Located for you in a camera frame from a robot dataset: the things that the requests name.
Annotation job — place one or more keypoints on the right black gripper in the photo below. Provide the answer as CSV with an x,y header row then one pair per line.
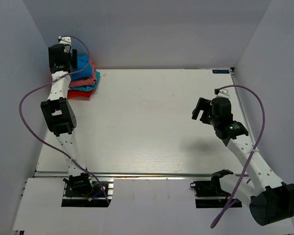
x,y
203,104

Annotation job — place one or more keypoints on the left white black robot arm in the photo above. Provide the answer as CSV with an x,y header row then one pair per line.
x,y
59,115

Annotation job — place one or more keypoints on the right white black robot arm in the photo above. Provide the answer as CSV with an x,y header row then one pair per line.
x,y
268,198

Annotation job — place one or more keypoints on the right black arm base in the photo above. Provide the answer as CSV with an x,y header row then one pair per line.
x,y
205,190

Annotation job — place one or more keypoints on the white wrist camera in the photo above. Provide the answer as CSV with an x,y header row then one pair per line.
x,y
67,42
223,93

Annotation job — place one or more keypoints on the turquoise folded t shirt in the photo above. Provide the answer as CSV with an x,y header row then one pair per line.
x,y
88,86

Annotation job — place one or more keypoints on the blue label sticker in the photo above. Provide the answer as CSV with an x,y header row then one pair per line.
x,y
220,71

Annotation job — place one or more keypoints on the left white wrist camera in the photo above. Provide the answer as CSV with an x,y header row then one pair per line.
x,y
67,42

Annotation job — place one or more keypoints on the blue t shirt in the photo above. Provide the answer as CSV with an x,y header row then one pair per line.
x,y
82,61

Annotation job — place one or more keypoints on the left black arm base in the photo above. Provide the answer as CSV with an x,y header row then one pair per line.
x,y
74,193

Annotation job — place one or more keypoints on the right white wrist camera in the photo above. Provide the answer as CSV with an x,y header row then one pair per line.
x,y
223,93

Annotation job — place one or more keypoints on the pink folded t shirt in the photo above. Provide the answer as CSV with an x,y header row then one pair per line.
x,y
85,78

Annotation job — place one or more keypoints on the red folded t shirt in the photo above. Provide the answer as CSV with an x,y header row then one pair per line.
x,y
78,94

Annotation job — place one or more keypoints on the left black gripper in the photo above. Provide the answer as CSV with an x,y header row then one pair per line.
x,y
73,58

